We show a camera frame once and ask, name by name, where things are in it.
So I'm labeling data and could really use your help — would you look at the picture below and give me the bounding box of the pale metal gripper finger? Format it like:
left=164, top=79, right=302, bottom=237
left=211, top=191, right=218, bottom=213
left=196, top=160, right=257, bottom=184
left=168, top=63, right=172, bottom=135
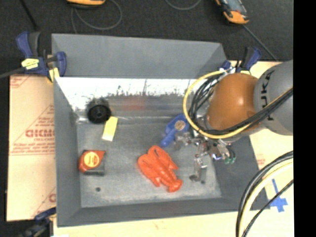
left=173, top=135, right=196, bottom=151
left=189, top=154, right=208, bottom=184

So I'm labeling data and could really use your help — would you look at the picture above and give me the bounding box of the blue toy with brown disc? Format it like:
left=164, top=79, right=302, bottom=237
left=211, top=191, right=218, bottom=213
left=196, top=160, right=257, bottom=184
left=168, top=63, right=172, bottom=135
left=160, top=113, right=191, bottom=148

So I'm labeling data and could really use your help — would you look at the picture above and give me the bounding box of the orange toy lobster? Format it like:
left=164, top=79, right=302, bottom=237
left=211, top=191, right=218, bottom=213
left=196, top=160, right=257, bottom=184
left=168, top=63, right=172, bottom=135
left=137, top=145, right=184, bottom=193

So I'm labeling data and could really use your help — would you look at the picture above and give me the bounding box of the yellow sponge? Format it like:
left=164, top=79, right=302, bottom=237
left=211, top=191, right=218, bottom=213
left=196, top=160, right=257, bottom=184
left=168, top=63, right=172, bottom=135
left=101, top=116, right=119, bottom=142

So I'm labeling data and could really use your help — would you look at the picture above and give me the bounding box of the black round wheel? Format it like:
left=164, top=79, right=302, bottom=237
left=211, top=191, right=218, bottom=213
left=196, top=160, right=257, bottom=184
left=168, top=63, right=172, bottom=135
left=86, top=98, right=112, bottom=124

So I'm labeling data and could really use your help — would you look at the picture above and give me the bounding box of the grey metal bin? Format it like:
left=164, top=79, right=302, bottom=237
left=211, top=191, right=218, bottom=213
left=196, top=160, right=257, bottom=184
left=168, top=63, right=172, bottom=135
left=51, top=33, right=269, bottom=227

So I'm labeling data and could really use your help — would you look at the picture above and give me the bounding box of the orange tape measure yellow label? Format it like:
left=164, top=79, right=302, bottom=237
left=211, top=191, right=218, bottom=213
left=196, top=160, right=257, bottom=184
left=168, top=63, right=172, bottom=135
left=78, top=150, right=107, bottom=175

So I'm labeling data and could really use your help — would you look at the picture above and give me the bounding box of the brown cardboard board red print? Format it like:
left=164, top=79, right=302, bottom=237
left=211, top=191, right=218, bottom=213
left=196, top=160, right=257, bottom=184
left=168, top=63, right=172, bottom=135
left=6, top=60, right=294, bottom=222

